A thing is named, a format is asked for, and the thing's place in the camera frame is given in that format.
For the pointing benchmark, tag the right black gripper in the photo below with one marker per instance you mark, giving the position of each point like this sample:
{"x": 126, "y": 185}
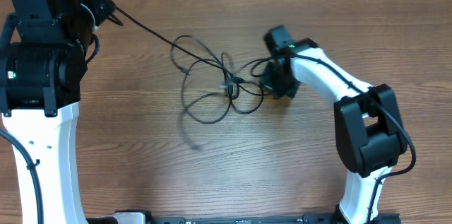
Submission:
{"x": 292, "y": 90}

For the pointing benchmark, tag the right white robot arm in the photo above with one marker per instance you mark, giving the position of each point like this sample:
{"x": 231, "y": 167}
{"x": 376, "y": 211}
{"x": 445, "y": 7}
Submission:
{"x": 369, "y": 135}

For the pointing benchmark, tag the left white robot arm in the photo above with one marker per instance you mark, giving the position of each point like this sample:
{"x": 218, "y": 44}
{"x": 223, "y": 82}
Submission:
{"x": 46, "y": 46}

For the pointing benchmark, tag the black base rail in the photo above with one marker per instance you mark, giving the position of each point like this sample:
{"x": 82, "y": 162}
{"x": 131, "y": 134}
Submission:
{"x": 141, "y": 216}

